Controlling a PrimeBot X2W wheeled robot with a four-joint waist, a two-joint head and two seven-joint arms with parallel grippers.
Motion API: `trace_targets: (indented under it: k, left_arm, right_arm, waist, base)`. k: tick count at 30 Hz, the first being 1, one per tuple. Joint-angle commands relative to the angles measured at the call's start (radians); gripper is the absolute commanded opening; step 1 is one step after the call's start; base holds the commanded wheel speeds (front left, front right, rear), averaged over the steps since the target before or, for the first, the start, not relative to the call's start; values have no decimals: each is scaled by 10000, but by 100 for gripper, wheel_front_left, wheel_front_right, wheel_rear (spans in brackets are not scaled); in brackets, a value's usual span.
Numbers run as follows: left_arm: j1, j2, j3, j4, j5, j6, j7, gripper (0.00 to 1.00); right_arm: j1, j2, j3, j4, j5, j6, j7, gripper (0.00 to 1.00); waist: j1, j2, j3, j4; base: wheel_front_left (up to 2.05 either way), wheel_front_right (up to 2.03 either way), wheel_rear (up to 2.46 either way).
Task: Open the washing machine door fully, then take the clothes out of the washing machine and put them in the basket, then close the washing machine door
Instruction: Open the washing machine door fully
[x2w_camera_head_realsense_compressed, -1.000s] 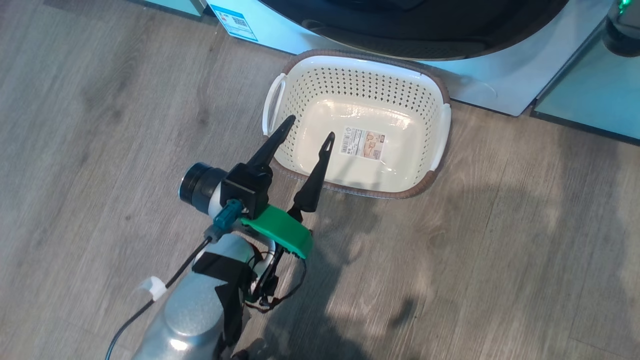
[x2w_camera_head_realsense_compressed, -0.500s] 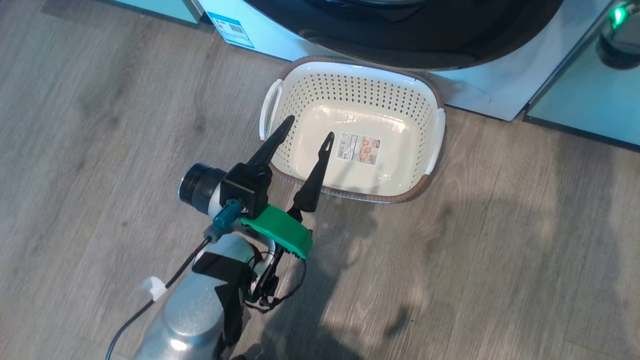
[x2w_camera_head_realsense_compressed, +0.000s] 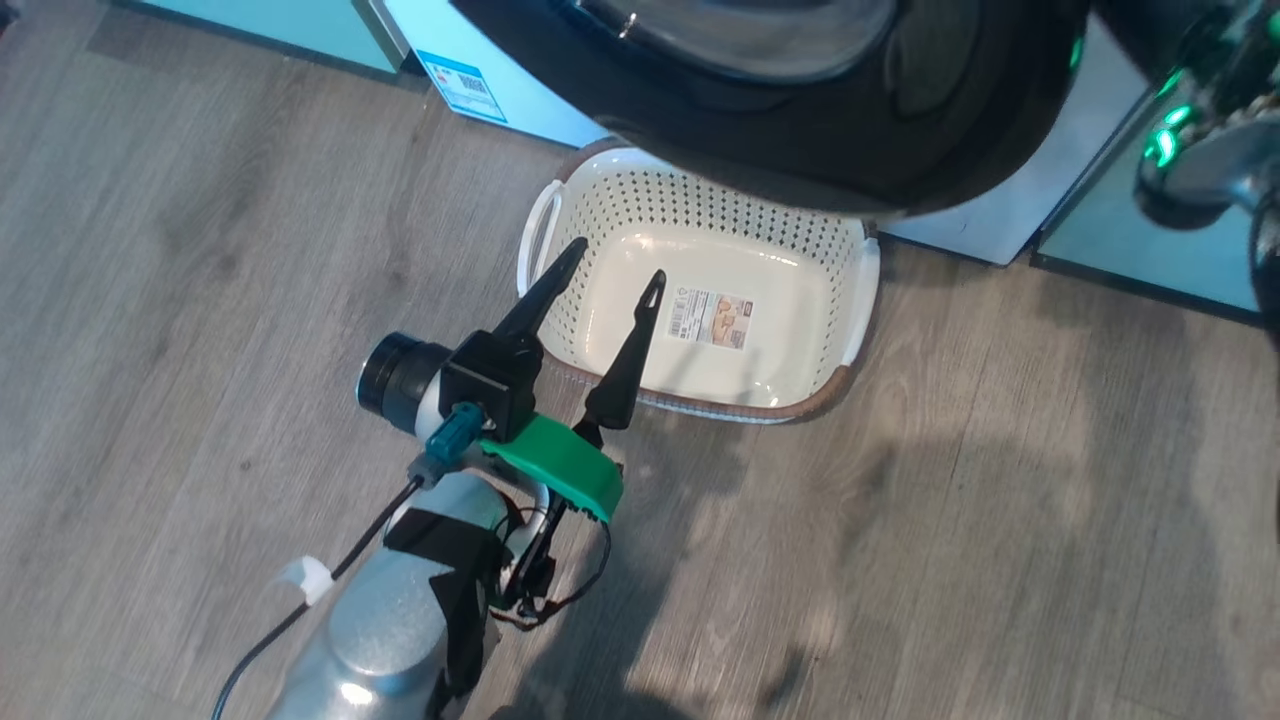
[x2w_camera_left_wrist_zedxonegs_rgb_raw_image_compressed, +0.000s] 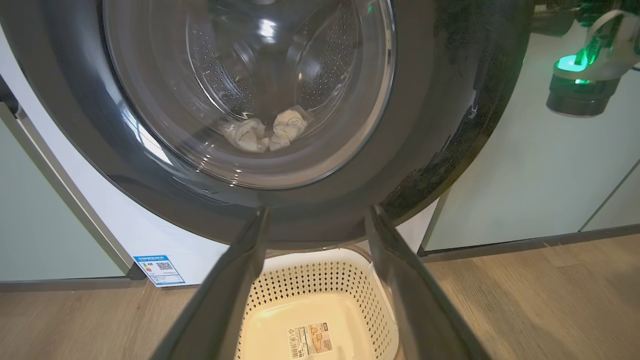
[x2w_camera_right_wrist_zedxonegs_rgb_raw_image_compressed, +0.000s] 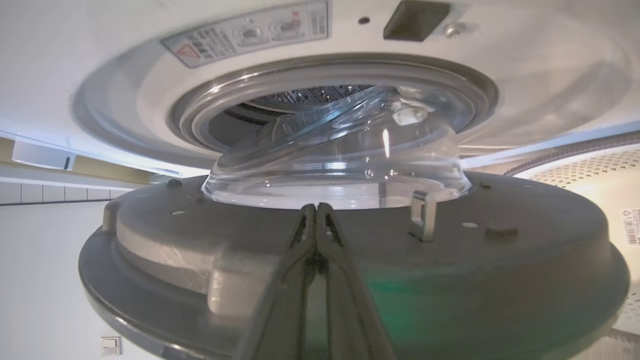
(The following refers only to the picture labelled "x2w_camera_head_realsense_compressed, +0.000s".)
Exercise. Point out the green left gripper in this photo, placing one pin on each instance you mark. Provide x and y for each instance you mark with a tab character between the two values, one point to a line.
560	465

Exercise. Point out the dark round washing machine door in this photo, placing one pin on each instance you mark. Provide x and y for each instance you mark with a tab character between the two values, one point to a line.
800	130

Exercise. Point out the pale teal cabinet panel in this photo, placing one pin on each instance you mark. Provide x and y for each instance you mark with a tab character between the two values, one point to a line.
300	25
1110	230

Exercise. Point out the white washing machine body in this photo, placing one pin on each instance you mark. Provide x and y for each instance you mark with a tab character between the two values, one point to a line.
545	95

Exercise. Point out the white perforated laundry basket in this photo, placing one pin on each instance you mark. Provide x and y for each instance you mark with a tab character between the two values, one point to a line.
780	335

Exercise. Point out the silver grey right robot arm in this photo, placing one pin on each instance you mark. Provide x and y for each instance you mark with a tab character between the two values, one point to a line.
1225	165

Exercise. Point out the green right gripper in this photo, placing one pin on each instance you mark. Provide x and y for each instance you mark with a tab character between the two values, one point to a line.
1165	140

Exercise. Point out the blue energy label sticker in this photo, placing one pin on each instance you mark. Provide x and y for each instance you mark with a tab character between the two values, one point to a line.
462	88

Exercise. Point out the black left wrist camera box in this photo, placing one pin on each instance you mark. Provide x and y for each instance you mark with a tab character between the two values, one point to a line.
490	380

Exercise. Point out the paper product label sticker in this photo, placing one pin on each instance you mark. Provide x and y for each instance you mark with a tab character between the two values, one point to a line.
715	318

